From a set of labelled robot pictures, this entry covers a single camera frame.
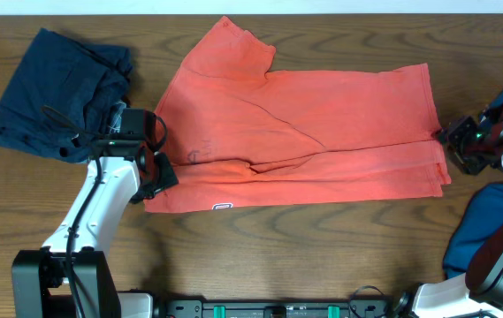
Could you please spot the red t-shirt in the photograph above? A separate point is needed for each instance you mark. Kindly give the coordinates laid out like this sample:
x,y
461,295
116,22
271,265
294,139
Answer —
x,y
243,135

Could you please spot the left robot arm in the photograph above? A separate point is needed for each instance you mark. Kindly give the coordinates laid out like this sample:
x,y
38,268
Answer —
x,y
69,275

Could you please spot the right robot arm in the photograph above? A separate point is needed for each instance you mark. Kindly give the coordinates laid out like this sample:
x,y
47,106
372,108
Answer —
x,y
473,262

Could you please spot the folded dark navy garment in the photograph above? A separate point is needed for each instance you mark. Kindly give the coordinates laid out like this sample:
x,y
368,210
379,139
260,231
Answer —
x,y
62,94

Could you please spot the blue t-shirt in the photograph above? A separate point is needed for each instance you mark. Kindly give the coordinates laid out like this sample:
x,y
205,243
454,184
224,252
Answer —
x,y
484,213

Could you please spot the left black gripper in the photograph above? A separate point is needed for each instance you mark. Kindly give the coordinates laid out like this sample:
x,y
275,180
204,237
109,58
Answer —
x,y
169,177

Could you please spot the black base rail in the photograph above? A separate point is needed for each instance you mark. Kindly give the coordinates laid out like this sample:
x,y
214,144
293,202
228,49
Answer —
x,y
196,308

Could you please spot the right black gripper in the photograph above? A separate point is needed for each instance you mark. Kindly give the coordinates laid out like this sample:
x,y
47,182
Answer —
x,y
453,132

